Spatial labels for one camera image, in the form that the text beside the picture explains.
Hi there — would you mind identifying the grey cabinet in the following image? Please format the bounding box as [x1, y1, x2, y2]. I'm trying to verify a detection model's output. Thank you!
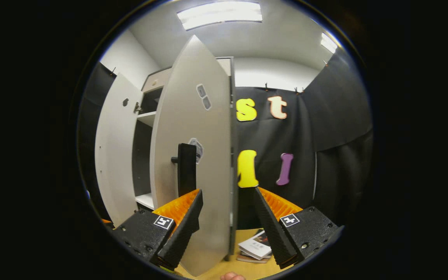
[133, 56, 237, 262]

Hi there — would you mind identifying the long ceiling light panel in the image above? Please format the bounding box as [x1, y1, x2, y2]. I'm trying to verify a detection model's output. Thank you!
[177, 1, 263, 31]

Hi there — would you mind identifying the grey cabinet door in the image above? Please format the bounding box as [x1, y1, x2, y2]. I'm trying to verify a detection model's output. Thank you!
[94, 73, 145, 227]
[149, 35, 233, 277]

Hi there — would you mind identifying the black backdrop cloth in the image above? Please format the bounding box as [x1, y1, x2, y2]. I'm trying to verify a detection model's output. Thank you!
[77, 49, 373, 230]

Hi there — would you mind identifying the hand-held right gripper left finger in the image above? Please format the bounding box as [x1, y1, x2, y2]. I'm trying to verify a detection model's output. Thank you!
[112, 189, 204, 271]

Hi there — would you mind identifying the black right door handle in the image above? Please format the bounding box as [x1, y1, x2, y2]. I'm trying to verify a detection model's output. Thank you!
[171, 143, 197, 197]

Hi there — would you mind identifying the white-bordered book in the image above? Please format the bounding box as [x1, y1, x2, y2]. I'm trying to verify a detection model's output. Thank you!
[238, 229, 273, 260]

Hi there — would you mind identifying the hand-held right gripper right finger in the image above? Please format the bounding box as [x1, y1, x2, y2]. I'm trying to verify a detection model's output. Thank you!
[253, 187, 344, 270]

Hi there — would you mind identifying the small ceiling light panel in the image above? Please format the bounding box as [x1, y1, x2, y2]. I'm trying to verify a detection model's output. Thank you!
[320, 32, 338, 54]

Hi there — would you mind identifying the thin book with dark cover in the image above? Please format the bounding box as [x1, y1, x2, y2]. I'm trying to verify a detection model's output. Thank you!
[236, 253, 271, 264]

